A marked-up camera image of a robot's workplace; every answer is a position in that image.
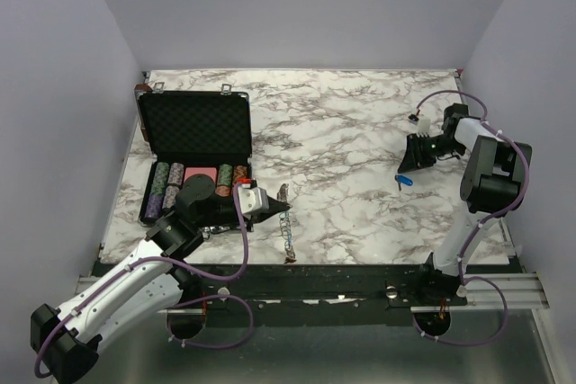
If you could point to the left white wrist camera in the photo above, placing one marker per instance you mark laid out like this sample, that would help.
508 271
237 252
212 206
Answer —
252 198

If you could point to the orange poker chip stack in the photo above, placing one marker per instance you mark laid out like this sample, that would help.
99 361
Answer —
240 172

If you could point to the aluminium rail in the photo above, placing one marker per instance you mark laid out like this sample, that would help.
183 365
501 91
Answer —
483 292

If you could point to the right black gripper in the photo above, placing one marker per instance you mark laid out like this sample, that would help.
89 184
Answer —
414 158

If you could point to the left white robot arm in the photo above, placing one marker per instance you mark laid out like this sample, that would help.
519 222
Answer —
67 339

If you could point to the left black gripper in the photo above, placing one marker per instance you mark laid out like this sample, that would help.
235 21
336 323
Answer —
274 207

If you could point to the green poker chip stack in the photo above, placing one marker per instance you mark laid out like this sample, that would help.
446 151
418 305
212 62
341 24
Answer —
224 180

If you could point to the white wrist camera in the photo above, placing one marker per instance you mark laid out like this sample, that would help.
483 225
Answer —
422 124
252 198

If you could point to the purple poker chip stack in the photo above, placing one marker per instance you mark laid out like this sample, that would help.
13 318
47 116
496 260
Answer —
166 181

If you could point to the blue tagged key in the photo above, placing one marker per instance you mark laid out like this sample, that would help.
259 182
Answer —
402 180

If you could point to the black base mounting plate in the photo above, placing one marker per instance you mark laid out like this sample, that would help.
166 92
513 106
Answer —
293 295

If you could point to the pink playing card deck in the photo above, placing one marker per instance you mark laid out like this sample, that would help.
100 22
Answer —
208 171

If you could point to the black poker chip case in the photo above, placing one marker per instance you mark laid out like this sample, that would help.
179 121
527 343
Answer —
192 128

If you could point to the grey blue spiral keyring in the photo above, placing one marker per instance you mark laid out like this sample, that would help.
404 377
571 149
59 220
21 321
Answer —
285 226

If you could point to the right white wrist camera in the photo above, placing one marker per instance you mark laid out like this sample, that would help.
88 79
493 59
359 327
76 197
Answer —
422 124

